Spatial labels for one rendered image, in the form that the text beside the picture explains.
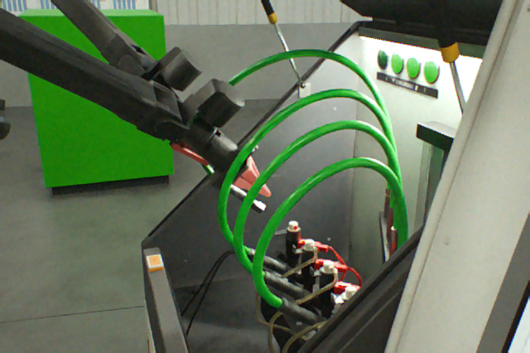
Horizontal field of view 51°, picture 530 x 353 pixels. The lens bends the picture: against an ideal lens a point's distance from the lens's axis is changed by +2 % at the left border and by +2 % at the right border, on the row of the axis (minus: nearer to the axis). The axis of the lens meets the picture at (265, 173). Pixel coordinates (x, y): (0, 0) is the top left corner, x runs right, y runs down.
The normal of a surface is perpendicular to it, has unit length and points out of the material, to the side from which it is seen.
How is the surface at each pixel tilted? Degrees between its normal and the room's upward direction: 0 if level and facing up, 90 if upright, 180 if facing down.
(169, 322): 0
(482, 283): 76
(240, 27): 90
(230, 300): 0
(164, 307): 0
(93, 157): 90
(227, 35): 90
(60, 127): 90
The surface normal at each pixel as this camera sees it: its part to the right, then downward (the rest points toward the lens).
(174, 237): 0.30, 0.32
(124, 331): 0.00, -0.94
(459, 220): -0.92, -0.13
